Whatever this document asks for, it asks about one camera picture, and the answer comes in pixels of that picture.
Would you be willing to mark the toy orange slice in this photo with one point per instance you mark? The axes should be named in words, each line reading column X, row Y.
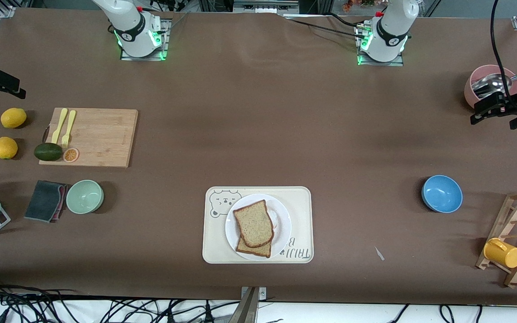
column 71, row 155

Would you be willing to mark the yellow plastic knife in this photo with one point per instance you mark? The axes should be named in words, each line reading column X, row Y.
column 59, row 123

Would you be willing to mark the blue bowl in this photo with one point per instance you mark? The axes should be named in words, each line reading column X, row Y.
column 441, row 194

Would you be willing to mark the toy fried egg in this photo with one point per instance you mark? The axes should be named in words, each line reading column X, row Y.
column 277, row 220

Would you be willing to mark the brown toasted bread slice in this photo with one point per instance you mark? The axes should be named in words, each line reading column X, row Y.
column 258, row 251

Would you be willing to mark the dark grey folded cloth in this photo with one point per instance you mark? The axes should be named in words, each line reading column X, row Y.
column 43, row 201

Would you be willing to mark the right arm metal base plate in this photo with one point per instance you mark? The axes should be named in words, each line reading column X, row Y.
column 126, row 56

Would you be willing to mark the yellow lemon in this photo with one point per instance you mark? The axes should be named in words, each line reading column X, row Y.
column 13, row 118

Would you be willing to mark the small white paper scrap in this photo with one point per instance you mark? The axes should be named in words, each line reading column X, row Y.
column 378, row 253

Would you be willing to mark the green avocado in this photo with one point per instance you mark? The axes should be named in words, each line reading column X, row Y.
column 48, row 151

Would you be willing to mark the pale seeded bread slice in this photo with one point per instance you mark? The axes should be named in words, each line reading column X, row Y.
column 254, row 222

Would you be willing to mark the yellow plastic fork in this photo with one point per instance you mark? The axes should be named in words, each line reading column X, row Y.
column 69, row 123

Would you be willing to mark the white round plate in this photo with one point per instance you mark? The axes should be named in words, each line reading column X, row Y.
column 283, row 242

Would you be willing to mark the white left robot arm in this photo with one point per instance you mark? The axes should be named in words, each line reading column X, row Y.
column 391, row 31

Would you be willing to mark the wooden peg rack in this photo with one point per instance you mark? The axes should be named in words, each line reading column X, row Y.
column 510, row 215

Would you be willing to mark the yellow plastic cup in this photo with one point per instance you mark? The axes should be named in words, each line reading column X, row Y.
column 503, row 253

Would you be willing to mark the cream bear print tray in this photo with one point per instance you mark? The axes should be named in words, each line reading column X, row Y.
column 299, row 197

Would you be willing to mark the wooden cutting board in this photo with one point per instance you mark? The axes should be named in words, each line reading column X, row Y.
column 101, row 139

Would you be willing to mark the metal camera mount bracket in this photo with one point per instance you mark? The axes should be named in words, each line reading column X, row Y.
column 249, row 307

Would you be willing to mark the orange yellow citrus fruit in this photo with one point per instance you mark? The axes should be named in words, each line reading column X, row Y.
column 5, row 148

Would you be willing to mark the pink bowl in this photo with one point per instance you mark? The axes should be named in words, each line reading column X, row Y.
column 468, row 89

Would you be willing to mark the metal ladle spoon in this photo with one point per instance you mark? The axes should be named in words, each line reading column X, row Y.
column 487, row 83

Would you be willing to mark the mint green bowl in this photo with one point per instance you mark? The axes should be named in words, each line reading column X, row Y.
column 84, row 196

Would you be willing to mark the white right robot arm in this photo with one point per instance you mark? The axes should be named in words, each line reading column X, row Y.
column 133, row 27

